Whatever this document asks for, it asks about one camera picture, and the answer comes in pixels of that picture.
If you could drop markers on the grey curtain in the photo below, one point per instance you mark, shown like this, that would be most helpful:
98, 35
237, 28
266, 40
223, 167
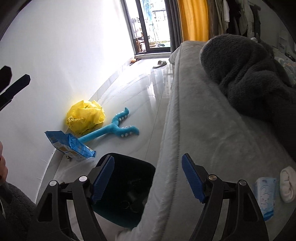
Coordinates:
174, 22

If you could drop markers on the yellow plastic bag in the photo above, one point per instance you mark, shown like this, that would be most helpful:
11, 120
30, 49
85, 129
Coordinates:
84, 117

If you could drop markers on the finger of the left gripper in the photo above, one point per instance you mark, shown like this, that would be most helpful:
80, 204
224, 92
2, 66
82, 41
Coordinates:
14, 89
5, 77

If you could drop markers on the blue snack bag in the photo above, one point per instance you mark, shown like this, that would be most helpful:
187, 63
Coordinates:
70, 145

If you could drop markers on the clothes rack with garments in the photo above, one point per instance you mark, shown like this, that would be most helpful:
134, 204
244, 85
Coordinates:
234, 17

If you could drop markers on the person's left hand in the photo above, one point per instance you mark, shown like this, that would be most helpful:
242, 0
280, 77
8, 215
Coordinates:
3, 167

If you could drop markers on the orange floor object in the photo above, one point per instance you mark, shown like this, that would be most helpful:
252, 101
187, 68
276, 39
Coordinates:
134, 61

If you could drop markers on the black framed window door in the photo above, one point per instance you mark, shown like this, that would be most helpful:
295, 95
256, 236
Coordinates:
147, 22

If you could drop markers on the black trash bin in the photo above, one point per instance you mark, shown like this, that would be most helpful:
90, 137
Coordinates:
126, 193

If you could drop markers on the grey bed mattress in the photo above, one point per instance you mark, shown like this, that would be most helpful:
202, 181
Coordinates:
201, 122

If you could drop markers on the grey fleece sleeve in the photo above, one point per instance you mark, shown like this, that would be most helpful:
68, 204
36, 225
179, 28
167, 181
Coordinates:
17, 215

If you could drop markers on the grey slipper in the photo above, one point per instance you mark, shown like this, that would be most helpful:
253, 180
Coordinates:
160, 63

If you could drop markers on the yellow curtain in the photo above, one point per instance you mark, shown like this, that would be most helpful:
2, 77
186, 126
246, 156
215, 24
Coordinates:
194, 20

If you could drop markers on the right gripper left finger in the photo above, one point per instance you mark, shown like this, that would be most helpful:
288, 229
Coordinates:
99, 177

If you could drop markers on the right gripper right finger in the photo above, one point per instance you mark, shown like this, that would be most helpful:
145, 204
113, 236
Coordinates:
196, 176

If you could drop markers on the blue tissue pack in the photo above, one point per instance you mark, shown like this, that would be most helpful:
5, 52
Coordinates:
264, 191

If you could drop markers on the dark grey fleece blanket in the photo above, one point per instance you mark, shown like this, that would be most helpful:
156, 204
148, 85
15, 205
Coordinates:
254, 83

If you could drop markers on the blue plush dinosaur toy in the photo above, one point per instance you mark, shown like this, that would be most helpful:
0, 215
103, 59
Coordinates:
113, 128

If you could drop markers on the white sock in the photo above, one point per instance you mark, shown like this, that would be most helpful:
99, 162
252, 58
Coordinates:
287, 184

